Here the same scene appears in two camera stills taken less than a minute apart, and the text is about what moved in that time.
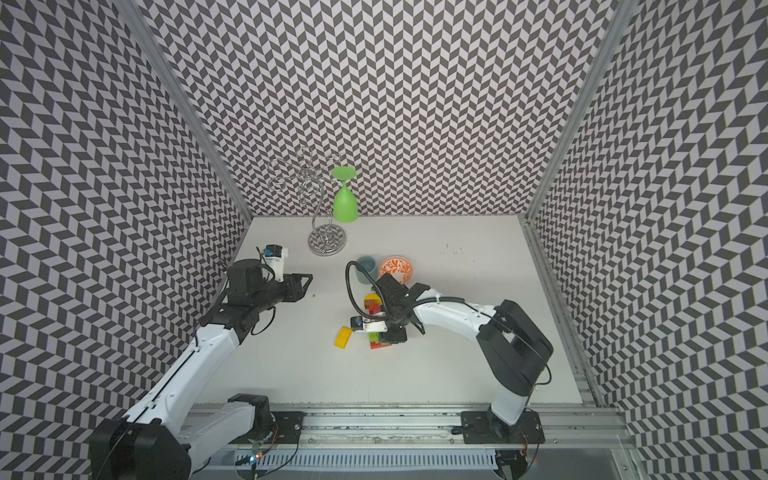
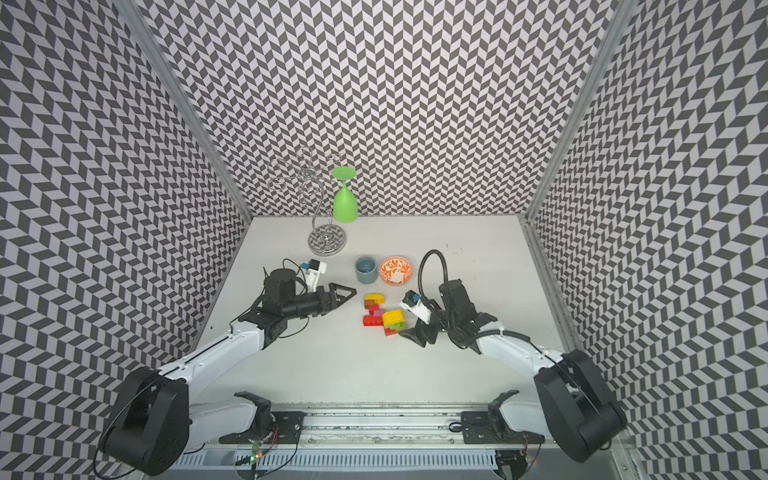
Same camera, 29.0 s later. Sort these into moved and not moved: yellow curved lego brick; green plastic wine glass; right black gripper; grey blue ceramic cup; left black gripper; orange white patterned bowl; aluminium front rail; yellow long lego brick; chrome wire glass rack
Moved: right black gripper; yellow long lego brick; left black gripper
Not moved: green plastic wine glass; aluminium front rail; orange white patterned bowl; yellow curved lego brick; chrome wire glass rack; grey blue ceramic cup
